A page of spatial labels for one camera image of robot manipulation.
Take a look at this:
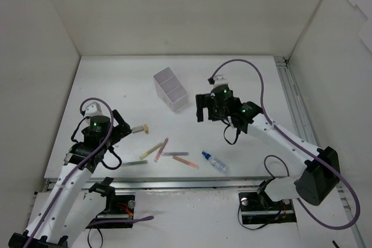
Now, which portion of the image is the blue-capped clear spray bottle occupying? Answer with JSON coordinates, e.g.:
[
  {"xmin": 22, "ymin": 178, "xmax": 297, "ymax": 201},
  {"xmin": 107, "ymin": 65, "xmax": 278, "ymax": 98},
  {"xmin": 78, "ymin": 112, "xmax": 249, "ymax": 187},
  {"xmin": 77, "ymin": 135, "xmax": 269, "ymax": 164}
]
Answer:
[{"xmin": 202, "ymin": 151, "xmax": 228, "ymax": 174}]

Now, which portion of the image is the green highlighter pen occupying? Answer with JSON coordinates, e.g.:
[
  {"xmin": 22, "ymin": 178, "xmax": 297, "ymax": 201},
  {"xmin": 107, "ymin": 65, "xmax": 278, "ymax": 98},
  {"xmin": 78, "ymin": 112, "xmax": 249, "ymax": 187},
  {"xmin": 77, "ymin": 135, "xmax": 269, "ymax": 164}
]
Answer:
[{"xmin": 121, "ymin": 160, "xmax": 148, "ymax": 167}]

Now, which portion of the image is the pink purple highlighter pen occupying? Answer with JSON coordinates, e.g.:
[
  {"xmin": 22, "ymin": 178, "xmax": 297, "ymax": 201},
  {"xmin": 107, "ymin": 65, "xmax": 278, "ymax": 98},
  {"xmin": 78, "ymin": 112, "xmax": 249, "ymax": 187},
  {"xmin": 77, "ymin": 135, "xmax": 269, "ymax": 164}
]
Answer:
[{"xmin": 153, "ymin": 138, "xmax": 169, "ymax": 163}]

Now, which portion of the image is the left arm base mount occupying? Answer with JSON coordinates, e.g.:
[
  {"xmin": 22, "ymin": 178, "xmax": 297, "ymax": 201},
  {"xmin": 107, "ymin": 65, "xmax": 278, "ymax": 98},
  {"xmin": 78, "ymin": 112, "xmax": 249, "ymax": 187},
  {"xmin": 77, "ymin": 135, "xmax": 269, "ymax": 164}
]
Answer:
[{"xmin": 87, "ymin": 194, "xmax": 135, "ymax": 229}]

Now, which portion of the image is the yellow highlighter pen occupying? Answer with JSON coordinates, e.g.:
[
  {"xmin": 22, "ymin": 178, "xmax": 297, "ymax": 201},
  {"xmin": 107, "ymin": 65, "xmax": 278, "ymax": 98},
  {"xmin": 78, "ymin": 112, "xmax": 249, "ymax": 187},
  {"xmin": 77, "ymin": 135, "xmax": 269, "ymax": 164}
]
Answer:
[{"xmin": 139, "ymin": 142, "xmax": 163, "ymax": 160}]

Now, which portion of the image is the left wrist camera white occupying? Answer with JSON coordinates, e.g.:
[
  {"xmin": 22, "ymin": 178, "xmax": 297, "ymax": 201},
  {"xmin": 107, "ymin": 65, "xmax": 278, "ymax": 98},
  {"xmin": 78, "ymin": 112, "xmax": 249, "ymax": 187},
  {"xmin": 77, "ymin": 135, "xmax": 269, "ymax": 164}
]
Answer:
[{"xmin": 85, "ymin": 102, "xmax": 102, "ymax": 117}]

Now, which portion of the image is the orange highlighter pen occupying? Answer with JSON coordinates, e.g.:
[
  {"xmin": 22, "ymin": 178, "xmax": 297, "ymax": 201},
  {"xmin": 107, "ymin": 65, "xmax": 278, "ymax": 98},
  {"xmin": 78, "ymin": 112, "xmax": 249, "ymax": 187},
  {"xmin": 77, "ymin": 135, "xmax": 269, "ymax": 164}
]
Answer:
[{"xmin": 172, "ymin": 156, "xmax": 199, "ymax": 169}]

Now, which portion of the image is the purple pen clear cap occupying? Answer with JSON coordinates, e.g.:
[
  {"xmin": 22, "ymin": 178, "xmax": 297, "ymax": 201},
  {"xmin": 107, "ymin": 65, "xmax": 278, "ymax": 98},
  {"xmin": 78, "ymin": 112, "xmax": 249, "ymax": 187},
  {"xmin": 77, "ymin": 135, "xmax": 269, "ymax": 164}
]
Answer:
[{"xmin": 161, "ymin": 152, "xmax": 189, "ymax": 156}]

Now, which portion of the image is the white three-compartment organizer box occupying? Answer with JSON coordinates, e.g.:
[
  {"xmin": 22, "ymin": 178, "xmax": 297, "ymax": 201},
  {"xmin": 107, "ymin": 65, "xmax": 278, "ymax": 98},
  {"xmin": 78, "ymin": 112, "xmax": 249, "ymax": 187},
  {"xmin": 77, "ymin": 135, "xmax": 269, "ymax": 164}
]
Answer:
[{"xmin": 153, "ymin": 67, "xmax": 188, "ymax": 112}]

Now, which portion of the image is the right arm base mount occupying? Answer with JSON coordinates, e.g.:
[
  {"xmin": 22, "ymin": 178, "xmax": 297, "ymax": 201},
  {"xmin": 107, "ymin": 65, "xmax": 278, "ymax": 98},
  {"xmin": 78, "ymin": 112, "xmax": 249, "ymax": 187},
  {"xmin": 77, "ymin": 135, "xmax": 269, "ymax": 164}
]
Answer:
[{"xmin": 238, "ymin": 192, "xmax": 296, "ymax": 230}]

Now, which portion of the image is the purple cable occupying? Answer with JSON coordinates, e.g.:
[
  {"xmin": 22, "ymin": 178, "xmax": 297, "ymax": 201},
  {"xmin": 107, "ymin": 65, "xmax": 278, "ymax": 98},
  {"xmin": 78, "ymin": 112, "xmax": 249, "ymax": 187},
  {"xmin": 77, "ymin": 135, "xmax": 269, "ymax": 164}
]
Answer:
[
  {"xmin": 208, "ymin": 59, "xmax": 361, "ymax": 229},
  {"xmin": 23, "ymin": 96, "xmax": 155, "ymax": 248}
]

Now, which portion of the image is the aluminium frame rail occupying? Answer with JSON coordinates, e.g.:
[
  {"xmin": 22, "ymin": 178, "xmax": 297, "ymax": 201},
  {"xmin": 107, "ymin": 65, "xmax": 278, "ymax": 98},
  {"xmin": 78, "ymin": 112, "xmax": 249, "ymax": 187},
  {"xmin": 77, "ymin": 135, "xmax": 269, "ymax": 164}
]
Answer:
[{"xmin": 45, "ymin": 56, "xmax": 361, "ymax": 247}]

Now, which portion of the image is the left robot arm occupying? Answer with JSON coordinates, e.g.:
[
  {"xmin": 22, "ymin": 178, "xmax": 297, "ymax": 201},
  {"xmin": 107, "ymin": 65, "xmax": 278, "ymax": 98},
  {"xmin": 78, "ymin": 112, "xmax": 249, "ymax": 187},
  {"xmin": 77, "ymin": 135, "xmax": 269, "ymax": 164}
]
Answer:
[{"xmin": 8, "ymin": 110, "xmax": 132, "ymax": 247}]

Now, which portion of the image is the yellow eraser with sleeve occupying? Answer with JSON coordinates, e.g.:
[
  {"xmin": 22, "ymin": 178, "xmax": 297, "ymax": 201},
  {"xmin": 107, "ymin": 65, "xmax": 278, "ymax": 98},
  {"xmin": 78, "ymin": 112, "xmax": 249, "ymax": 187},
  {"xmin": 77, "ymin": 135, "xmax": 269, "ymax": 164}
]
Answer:
[{"xmin": 131, "ymin": 124, "xmax": 149, "ymax": 134}]

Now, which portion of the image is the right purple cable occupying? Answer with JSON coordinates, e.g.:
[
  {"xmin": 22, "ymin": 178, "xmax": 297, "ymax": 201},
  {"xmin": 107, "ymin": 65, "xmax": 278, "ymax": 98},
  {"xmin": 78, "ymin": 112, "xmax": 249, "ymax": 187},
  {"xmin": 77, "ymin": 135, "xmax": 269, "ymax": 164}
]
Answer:
[{"xmin": 208, "ymin": 59, "xmax": 361, "ymax": 229}]

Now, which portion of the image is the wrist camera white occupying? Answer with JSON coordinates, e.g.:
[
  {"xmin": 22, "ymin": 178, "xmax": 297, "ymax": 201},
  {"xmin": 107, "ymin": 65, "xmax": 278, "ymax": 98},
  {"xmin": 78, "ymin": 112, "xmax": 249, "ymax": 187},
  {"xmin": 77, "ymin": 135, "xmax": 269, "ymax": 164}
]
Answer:
[
  {"xmin": 208, "ymin": 75, "xmax": 228, "ymax": 87},
  {"xmin": 85, "ymin": 102, "xmax": 102, "ymax": 117}
]

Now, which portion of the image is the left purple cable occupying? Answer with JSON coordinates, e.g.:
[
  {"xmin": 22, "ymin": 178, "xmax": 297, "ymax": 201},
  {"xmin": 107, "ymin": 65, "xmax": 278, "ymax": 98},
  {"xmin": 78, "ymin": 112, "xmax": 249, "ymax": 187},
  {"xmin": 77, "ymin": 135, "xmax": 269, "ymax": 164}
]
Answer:
[{"xmin": 23, "ymin": 96, "xmax": 155, "ymax": 248}]

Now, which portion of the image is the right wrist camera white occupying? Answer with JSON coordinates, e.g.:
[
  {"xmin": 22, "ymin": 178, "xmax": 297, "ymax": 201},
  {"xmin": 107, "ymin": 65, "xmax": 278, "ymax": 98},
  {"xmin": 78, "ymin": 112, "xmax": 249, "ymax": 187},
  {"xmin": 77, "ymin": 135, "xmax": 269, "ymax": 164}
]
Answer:
[{"xmin": 208, "ymin": 75, "xmax": 228, "ymax": 87}]

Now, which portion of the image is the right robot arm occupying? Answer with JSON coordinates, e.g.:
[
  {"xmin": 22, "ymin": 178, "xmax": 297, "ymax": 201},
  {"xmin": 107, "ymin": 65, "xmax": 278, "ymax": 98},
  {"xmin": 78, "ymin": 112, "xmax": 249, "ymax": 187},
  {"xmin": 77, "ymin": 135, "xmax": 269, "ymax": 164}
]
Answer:
[{"xmin": 195, "ymin": 84, "xmax": 339, "ymax": 209}]

